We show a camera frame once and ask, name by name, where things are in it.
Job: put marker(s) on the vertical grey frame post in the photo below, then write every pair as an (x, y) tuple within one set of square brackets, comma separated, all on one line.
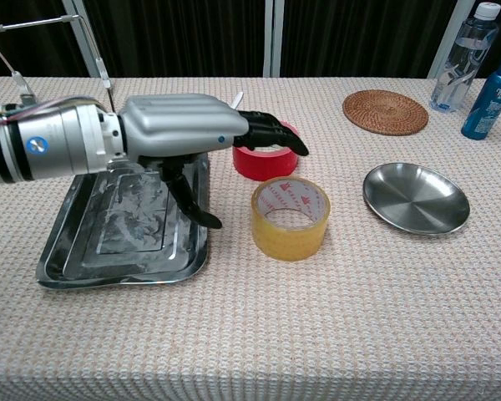
[(273, 37)]

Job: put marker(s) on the rectangular stainless steel tray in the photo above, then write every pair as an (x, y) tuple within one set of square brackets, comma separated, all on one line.
[(121, 234)]

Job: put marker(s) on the round woven rattan coaster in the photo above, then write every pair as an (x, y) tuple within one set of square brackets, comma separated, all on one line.
[(384, 113)]

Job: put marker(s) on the beige woven tablecloth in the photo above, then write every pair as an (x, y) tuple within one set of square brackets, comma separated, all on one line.
[(275, 313)]

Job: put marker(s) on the black curtain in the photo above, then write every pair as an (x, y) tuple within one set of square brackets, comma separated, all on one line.
[(171, 37)]

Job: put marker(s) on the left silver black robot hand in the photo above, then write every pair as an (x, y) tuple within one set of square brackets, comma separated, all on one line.
[(179, 125)]

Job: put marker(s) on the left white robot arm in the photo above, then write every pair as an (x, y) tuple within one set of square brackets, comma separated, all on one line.
[(67, 142)]

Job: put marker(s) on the blue plastic bottle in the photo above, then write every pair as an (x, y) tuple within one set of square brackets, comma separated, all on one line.
[(484, 113)]

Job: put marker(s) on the round stainless steel dish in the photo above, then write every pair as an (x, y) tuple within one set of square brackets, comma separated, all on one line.
[(417, 204)]

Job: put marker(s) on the yellow transparent tape roll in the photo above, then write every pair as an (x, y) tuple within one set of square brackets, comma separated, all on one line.
[(288, 246)]

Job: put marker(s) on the clear plastic water bottle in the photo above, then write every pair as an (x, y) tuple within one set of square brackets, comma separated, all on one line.
[(455, 79)]

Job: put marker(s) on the slanted grey frame post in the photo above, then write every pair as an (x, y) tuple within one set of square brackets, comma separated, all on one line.
[(450, 37), (82, 42)]

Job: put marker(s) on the red tape roll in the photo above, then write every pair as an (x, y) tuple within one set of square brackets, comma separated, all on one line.
[(263, 167)]

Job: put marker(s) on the white plastic spoon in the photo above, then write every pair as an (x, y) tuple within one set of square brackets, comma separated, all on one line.
[(238, 100)]

